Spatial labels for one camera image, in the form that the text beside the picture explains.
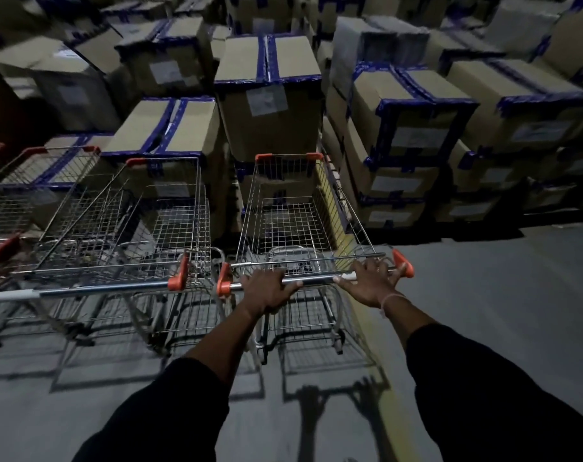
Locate person's right hand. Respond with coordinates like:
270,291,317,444
333,258,409,310

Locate person's left hand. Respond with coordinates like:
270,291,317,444
239,269,304,316

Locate wire shopping cart orange corners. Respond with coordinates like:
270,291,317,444
216,152,416,367
0,145,103,284
0,157,226,357

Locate person's left forearm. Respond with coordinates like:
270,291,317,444
72,303,269,462

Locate person's right forearm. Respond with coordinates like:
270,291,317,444
382,297,583,462

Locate thin pale wristband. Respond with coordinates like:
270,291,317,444
378,293,408,319

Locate pile of blue-taped cardboard boxes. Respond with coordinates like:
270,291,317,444
0,0,583,242

